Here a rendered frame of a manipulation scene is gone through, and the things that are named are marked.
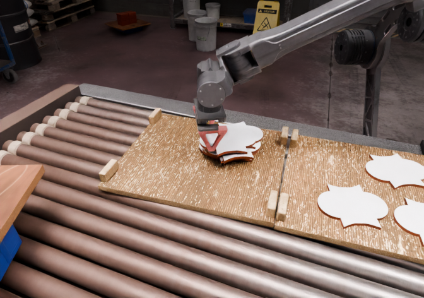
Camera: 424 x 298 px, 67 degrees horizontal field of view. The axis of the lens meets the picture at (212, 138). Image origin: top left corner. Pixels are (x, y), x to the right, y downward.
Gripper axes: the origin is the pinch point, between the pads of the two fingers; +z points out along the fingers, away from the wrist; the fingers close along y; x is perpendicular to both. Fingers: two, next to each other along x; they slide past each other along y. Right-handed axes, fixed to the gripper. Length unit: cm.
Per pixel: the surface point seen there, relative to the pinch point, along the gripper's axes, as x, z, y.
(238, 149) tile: 6.5, 0.1, 5.2
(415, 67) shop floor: 280, 96, -250
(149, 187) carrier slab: -15.3, 5.4, 9.9
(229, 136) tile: 5.3, 0.1, -0.5
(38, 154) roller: -45.7, 7.8, -10.0
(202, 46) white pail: 42, 92, -342
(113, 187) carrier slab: -23.5, 5.5, 8.9
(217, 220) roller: -1.0, 6.8, 20.5
